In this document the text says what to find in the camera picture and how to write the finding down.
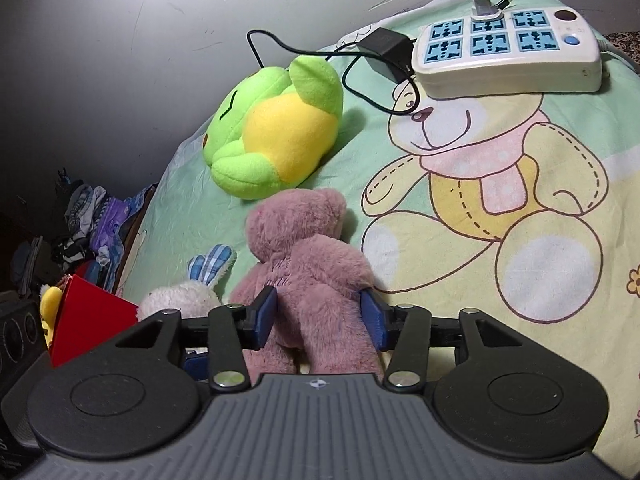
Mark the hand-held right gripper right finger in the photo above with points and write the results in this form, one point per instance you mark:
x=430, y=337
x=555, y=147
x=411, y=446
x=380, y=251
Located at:
x=375, y=320

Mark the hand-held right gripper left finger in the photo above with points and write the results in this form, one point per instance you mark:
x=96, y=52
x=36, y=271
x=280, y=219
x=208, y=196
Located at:
x=262, y=317

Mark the pink plush bear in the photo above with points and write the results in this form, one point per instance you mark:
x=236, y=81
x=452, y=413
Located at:
x=315, y=280

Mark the white plush rabbit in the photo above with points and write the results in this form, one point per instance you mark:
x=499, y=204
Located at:
x=185, y=300

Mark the red cardboard box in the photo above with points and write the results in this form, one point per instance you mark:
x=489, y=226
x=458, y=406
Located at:
x=90, y=320

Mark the yellow plush tiger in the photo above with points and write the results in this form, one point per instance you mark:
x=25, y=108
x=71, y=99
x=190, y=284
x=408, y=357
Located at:
x=50, y=310

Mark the printed bear bed sheet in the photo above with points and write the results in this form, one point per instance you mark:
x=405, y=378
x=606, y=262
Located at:
x=500, y=310

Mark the blue patterned cloth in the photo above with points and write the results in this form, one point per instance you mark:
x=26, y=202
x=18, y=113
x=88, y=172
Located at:
x=140, y=202

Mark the purple tissue packet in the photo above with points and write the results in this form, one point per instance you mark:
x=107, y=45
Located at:
x=111, y=225

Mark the green plush frog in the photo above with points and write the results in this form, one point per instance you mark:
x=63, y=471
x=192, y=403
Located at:
x=280, y=130

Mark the pile of folded clothes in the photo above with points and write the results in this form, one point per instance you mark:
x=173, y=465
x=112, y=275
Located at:
x=80, y=215

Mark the black speaker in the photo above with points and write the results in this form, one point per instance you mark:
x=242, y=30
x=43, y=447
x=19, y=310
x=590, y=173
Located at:
x=20, y=340

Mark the black power adapter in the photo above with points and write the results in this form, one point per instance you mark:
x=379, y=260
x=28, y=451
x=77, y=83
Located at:
x=387, y=47

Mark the white power strip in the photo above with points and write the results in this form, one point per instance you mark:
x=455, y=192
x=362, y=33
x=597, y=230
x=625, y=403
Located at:
x=515, y=72

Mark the brown patterned blanket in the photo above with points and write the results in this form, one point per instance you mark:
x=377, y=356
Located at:
x=625, y=45

